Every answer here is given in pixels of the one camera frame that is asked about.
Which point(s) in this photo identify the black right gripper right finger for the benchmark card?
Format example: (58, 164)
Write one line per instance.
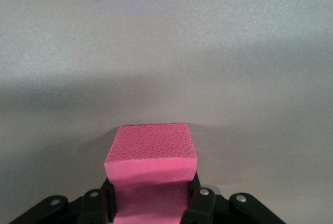
(200, 205)

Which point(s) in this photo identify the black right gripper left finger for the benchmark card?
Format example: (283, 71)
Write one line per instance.
(95, 205)

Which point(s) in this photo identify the red foam cube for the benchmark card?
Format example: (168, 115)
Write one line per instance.
(151, 156)

